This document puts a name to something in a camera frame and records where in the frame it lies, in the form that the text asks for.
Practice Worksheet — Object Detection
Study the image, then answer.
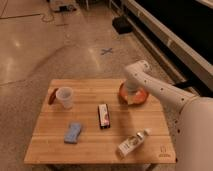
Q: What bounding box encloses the orange ceramic bowl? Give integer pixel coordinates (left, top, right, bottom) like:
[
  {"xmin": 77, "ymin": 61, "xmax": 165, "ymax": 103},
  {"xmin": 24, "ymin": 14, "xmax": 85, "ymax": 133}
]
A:
[{"xmin": 118, "ymin": 84, "xmax": 149, "ymax": 105}]

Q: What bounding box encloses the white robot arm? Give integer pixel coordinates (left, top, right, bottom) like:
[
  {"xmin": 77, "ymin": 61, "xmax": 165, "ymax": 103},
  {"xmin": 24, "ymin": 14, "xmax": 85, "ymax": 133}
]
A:
[{"xmin": 124, "ymin": 60, "xmax": 213, "ymax": 171}]

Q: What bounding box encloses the black rectangular box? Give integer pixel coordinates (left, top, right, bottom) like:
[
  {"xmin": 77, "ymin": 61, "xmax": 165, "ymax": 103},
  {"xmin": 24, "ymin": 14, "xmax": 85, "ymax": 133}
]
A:
[{"xmin": 98, "ymin": 104, "xmax": 110, "ymax": 129}]

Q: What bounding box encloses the clear plastic cup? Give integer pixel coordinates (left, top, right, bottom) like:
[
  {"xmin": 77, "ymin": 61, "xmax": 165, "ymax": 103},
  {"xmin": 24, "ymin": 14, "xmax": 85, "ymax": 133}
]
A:
[{"xmin": 56, "ymin": 87, "xmax": 73, "ymax": 109}]

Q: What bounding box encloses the wooden table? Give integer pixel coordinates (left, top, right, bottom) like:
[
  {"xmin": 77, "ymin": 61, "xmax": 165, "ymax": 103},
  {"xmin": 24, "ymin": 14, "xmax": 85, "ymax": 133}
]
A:
[{"xmin": 24, "ymin": 79, "xmax": 176, "ymax": 164}]

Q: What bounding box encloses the blue sponge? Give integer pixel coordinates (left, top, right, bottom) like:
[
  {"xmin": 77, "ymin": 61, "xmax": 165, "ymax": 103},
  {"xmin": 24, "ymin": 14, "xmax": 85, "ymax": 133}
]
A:
[{"xmin": 64, "ymin": 122, "xmax": 82, "ymax": 144}]

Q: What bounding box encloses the clear plastic bottle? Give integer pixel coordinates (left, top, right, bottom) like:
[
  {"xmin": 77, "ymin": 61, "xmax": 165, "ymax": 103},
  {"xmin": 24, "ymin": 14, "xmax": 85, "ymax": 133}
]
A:
[{"xmin": 117, "ymin": 129, "xmax": 150, "ymax": 158}]

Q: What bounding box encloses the black box on floor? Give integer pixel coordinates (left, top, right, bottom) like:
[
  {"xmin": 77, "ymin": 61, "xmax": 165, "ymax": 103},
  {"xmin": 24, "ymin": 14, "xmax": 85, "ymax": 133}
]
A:
[{"xmin": 112, "ymin": 16, "xmax": 133, "ymax": 34}]

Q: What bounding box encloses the equipment pile on floor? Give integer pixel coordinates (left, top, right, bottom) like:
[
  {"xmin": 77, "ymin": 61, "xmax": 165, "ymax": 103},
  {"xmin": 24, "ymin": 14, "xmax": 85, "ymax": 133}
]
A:
[{"xmin": 49, "ymin": 0, "xmax": 76, "ymax": 12}]

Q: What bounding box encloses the long white bench rail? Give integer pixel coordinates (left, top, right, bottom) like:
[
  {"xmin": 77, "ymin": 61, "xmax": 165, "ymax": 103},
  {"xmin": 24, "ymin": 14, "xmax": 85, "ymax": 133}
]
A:
[{"xmin": 109, "ymin": 0, "xmax": 213, "ymax": 91}]

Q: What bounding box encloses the black floor cable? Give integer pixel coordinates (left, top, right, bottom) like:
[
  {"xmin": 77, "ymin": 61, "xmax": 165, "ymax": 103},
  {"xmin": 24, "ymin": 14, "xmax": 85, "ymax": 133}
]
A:
[{"xmin": 0, "ymin": 12, "xmax": 56, "ymax": 24}]

